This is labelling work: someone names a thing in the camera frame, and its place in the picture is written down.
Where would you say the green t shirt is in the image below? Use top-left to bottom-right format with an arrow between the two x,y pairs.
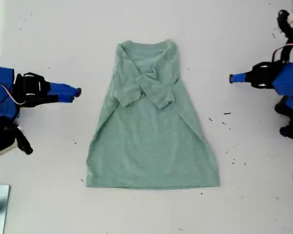
84,38 -> 221,190

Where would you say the shiny steel plate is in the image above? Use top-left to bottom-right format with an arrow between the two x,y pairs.
0,184 -> 11,234

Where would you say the red white black servo wire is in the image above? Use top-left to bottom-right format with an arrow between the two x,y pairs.
272,44 -> 293,64
0,79 -> 29,106

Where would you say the black camera stalk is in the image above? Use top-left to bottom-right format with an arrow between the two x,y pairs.
280,31 -> 293,64

